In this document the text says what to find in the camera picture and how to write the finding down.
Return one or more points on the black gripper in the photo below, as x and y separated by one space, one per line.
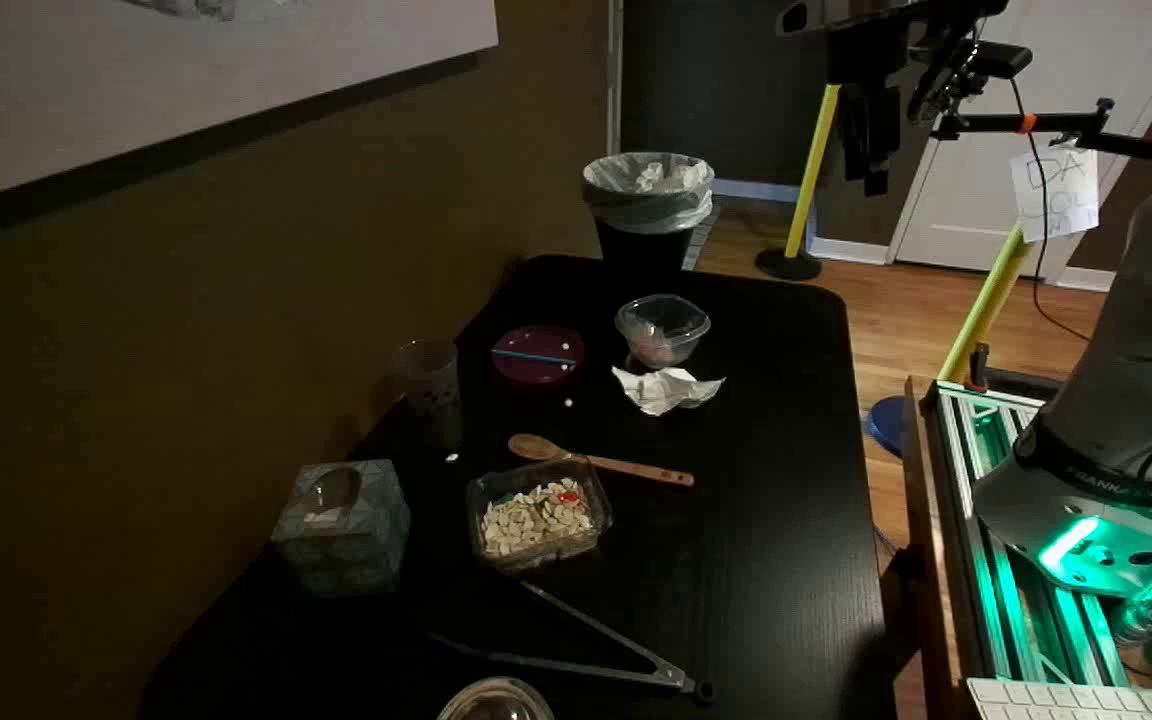
870 66

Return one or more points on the silver metal bowl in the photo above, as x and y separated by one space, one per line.
498 702

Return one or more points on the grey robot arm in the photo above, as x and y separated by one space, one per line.
1150 347

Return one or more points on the crumpled white tissue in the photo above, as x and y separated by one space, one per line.
660 391

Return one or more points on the red round bowl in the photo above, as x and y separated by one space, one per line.
536 358

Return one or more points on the patterned grey tissue box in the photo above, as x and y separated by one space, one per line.
336 533

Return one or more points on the yellow pole with black base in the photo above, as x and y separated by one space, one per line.
811 163

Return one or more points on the yellow green foam pole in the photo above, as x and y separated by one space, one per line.
991 301

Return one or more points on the white paper sheet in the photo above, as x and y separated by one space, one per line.
1057 194

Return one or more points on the black trash can white liner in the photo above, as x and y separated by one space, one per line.
650 203

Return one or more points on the white door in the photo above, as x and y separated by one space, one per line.
1099 54

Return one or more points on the blue round disc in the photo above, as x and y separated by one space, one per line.
889 425

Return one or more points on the glass cup dark contents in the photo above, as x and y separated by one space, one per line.
660 331

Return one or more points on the wooden spoon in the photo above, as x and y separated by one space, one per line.
601 460

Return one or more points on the white seed mix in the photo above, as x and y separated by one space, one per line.
536 517

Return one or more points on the clear drinking glass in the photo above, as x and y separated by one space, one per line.
425 393

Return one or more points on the glass container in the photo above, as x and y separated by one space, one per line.
481 533

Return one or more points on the metal tongs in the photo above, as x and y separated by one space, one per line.
601 660

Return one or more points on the white grid panel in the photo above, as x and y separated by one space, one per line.
1082 702

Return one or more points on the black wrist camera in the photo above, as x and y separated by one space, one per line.
980 66

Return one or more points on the black camera stand rod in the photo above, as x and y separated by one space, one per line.
1111 139

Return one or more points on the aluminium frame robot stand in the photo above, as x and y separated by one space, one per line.
1000 584

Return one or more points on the white board with dark frame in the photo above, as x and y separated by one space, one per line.
136 66

